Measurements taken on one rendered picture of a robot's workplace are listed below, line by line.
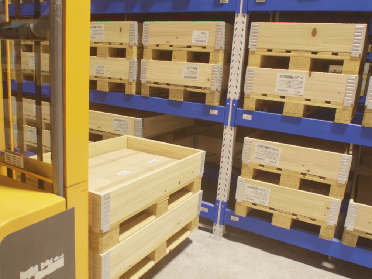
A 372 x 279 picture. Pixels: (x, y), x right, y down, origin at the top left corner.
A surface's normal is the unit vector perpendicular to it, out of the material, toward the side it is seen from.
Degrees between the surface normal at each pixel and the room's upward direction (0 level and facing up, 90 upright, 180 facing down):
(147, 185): 90
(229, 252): 0
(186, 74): 90
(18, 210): 0
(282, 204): 90
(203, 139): 90
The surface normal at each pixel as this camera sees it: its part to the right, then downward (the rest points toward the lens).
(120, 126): -0.48, 0.17
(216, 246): 0.07, -0.97
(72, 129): 0.87, 0.18
